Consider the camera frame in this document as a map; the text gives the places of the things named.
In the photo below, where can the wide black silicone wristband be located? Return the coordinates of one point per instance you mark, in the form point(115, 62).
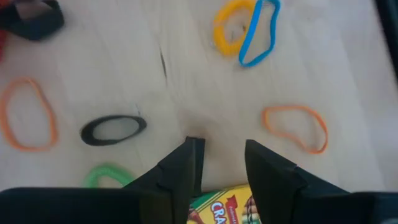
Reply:
point(40, 29)

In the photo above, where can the yellow green Crayola crayon box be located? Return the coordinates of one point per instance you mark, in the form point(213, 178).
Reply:
point(224, 205)

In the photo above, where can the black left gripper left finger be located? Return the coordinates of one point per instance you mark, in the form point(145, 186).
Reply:
point(183, 171)

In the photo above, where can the orange rubber band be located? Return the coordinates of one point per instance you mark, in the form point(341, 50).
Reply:
point(53, 124)
point(323, 133)

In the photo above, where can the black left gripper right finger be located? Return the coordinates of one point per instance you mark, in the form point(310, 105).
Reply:
point(270, 177)

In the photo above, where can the blue rubber band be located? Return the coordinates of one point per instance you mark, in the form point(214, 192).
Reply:
point(248, 40)

